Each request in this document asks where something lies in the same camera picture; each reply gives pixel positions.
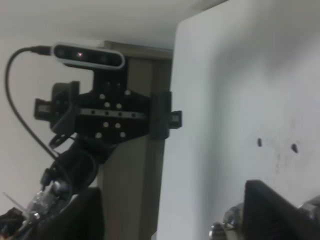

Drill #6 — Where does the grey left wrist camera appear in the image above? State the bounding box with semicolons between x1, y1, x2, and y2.
50;42;126;70

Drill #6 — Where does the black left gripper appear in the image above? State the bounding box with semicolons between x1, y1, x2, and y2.
34;67;182;144

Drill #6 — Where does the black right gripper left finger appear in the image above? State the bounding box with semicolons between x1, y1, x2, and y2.
28;187;105;240

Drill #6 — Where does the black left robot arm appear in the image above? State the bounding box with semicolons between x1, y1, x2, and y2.
0;69;182;240

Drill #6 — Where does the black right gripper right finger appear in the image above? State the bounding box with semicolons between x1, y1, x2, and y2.
241;180;320;240

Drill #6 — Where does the black left camera cable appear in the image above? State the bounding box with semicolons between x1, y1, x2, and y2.
4;45;74;201

